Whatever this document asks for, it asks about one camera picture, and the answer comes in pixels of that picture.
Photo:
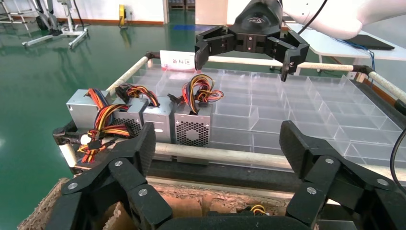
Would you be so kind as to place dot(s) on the yellow floor device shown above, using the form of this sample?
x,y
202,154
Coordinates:
x,y
121,12

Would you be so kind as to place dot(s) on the white metal floor stand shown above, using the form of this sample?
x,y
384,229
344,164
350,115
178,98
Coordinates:
x,y
68,16

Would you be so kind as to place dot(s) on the black pipe joint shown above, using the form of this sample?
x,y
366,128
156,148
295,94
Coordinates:
x,y
401,107
63,135
361,69
152,54

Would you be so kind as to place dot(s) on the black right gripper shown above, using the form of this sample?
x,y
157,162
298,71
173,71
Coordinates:
x,y
257,22

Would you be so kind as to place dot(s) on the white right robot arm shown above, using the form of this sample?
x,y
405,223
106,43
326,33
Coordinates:
x,y
342,19

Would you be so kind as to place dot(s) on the white label sign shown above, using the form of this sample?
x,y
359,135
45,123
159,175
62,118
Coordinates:
x,y
177,60

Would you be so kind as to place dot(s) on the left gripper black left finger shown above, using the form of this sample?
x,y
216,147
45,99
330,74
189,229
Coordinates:
x,y
127,177

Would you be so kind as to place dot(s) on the black machine base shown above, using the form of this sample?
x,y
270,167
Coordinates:
x,y
44,22

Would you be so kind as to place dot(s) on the clear plastic divider tray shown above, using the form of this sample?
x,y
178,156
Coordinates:
x,y
285,104

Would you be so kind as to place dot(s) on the black rack side strip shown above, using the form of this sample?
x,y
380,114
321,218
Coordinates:
x,y
222,176

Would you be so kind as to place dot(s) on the black flat pad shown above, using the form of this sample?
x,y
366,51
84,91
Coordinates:
x,y
371,42

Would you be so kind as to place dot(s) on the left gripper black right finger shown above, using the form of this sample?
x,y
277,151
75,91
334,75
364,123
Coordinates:
x,y
333,184

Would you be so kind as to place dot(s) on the white side table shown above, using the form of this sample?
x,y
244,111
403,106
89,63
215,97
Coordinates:
x,y
333,44

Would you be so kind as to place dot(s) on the brown cardboard divider box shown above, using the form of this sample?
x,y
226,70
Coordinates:
x,y
190,203

